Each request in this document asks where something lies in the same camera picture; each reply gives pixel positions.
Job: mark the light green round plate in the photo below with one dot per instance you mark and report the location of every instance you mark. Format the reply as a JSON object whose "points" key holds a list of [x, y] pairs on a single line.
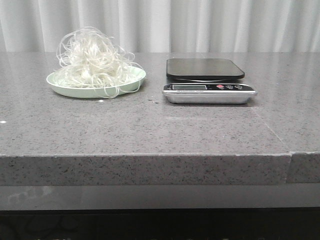
{"points": [[136, 78]]}

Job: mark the white vermicelli noodle bundle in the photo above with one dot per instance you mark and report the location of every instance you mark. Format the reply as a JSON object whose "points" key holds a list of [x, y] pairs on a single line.
{"points": [[89, 59]]}

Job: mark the digital kitchen scale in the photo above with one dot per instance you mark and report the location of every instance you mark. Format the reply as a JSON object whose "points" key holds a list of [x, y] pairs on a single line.
{"points": [[205, 81]]}

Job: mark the white pleated curtain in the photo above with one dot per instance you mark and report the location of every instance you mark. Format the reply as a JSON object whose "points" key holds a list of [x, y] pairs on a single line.
{"points": [[197, 26]]}

